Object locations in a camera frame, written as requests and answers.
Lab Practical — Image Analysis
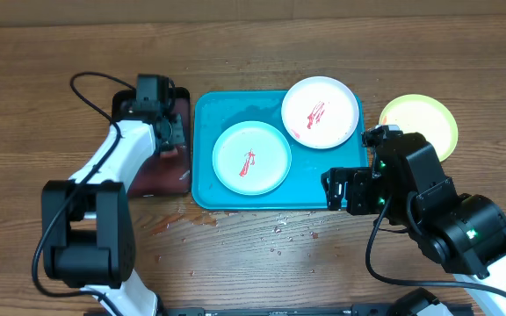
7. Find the black rectangular sponge tray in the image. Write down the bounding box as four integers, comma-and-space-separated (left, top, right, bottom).
127, 87, 192, 198

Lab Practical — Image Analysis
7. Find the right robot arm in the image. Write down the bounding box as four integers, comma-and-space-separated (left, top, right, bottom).
321, 126, 506, 315

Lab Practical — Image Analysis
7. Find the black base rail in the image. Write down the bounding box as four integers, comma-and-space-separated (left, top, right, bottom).
167, 303, 391, 316

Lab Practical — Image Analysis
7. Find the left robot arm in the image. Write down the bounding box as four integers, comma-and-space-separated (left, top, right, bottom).
33, 114, 185, 315

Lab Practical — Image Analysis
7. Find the teal plastic tray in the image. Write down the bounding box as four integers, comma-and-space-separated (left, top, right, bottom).
192, 90, 368, 210

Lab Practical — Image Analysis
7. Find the white plate with sauce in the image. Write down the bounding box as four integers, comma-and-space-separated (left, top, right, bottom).
281, 76, 360, 149

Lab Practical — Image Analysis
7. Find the green and orange sponge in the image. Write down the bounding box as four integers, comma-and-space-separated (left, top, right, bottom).
160, 147, 179, 159

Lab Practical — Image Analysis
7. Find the yellow-green plate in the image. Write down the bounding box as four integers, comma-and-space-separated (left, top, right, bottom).
379, 94, 459, 162

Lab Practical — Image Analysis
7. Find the light blue plate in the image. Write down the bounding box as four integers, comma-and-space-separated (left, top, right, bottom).
212, 121, 292, 196

